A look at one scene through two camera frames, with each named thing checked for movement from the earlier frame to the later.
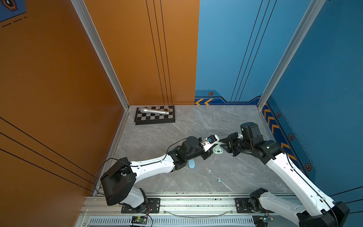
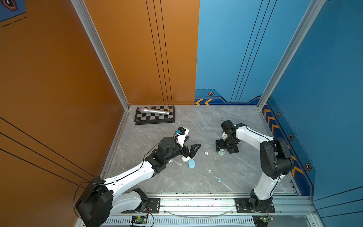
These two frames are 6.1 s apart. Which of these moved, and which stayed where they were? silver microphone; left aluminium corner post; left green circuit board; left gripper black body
Moved: left gripper black body
Stayed: silver microphone; left aluminium corner post; left green circuit board
